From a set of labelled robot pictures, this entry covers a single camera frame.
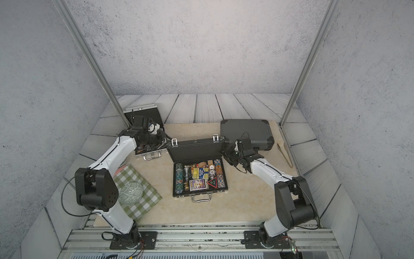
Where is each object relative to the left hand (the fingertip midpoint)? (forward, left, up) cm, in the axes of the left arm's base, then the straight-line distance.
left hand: (174, 140), depth 87 cm
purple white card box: (-18, -12, -15) cm, 27 cm away
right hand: (-5, -25, -5) cm, 26 cm away
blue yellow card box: (-11, -14, -15) cm, 23 cm away
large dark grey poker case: (+14, -51, -9) cm, 53 cm away
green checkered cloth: (-23, +12, -18) cm, 32 cm away
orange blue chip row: (-15, -25, -15) cm, 33 cm away
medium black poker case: (-3, -13, -8) cm, 16 cm away
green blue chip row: (-14, -2, -17) cm, 22 cm away
